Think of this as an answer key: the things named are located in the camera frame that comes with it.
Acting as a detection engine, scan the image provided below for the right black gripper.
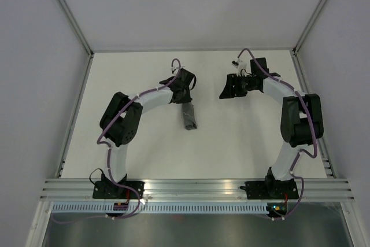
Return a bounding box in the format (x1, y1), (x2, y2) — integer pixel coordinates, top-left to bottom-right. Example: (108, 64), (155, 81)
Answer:
(219, 73), (257, 99)

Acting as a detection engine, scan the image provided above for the grey cloth napkin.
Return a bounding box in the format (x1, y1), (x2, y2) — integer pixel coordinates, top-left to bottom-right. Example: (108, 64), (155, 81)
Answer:
(182, 102), (198, 131)

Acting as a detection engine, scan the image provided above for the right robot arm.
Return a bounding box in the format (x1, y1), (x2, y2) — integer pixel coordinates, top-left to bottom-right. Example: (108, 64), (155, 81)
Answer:
(219, 57), (324, 199)

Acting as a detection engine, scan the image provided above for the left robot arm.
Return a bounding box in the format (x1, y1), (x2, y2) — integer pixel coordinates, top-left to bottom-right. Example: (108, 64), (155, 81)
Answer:
(97, 68), (198, 198)

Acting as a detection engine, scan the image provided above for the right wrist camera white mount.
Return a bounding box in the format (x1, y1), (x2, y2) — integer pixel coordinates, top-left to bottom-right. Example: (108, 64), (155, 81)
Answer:
(231, 59), (247, 76)

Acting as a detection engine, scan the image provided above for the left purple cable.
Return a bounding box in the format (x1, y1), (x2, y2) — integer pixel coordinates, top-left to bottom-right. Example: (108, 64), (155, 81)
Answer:
(51, 58), (183, 224)

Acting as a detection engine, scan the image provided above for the purple cable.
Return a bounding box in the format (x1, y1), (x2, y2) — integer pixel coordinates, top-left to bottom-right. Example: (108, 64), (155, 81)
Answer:
(51, 58), (183, 224)
(237, 47), (320, 222)

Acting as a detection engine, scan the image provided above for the back aluminium frame bar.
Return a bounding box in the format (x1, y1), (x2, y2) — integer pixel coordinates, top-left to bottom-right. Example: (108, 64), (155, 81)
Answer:
(92, 46), (294, 53)

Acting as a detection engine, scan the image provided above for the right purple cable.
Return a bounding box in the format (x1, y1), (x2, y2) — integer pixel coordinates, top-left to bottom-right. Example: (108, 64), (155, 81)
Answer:
(237, 47), (320, 222)

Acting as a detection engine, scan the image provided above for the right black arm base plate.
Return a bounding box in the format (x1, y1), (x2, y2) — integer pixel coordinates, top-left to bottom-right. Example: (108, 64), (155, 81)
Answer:
(239, 179), (299, 200)

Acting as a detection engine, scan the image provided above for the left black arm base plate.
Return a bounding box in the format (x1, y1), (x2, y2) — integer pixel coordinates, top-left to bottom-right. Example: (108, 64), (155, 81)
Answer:
(92, 180), (145, 200)

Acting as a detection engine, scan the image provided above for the right aluminium table edge rail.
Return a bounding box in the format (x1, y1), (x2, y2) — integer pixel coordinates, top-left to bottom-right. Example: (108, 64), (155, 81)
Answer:
(290, 50), (336, 178)

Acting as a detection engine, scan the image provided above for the aluminium table edge rail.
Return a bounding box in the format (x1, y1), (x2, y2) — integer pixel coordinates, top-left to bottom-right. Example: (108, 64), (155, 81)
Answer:
(290, 50), (336, 178)
(53, 52), (95, 178)

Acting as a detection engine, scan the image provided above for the left aluminium table edge rail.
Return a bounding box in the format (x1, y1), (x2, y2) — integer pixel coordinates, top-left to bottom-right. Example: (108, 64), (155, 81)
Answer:
(53, 52), (95, 178)

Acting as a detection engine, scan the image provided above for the right aluminium frame post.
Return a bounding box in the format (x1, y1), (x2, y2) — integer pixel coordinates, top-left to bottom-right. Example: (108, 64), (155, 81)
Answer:
(292, 0), (329, 56)

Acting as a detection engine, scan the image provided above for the aluminium frame post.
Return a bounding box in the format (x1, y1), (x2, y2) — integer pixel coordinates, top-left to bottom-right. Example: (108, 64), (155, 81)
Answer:
(56, 0), (94, 58)
(292, 0), (329, 56)

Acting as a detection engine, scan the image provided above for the aluminium mounting rail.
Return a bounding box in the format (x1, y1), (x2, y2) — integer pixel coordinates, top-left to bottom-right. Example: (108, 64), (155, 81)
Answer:
(39, 178), (355, 202)

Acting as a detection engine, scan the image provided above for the left aluminium frame post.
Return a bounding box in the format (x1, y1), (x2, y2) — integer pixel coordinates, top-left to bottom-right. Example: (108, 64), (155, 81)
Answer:
(56, 0), (94, 58)

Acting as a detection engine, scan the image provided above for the white slotted cable duct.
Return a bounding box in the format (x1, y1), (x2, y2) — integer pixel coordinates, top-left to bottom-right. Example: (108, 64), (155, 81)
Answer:
(52, 202), (268, 214)

